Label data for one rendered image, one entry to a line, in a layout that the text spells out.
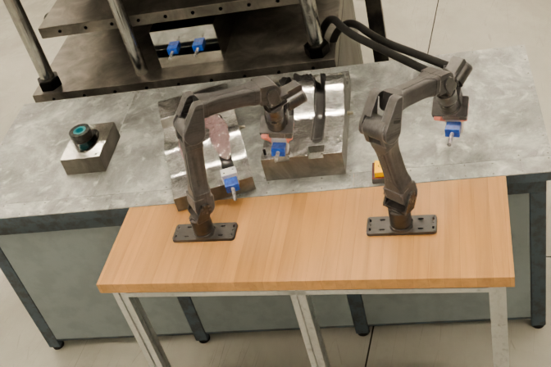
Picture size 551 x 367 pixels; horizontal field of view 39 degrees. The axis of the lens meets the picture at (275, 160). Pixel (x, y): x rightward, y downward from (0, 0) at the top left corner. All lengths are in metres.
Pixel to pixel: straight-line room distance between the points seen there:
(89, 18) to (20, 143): 0.59
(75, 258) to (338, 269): 1.13
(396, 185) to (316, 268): 0.33
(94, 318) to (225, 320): 0.52
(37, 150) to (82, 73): 0.54
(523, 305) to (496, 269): 0.80
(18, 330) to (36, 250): 0.71
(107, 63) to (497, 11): 2.36
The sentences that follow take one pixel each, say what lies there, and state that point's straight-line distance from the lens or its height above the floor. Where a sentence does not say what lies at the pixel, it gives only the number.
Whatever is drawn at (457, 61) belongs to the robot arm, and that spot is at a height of 1.18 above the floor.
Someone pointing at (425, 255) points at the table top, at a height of 0.80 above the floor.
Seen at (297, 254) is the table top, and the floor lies 0.80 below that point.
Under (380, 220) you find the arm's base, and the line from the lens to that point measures 2.31.
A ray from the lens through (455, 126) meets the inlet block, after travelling 2.39.
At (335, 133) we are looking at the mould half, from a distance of 2.53.
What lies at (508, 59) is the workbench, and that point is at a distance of 2.92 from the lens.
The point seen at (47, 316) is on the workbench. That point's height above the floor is 0.21.
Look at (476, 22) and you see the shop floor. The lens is 4.72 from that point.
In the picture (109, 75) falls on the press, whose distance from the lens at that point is 3.42.
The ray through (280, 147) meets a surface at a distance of 2.42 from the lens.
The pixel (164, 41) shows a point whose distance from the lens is 3.26.
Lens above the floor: 2.41
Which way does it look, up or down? 38 degrees down
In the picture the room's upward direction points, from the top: 15 degrees counter-clockwise
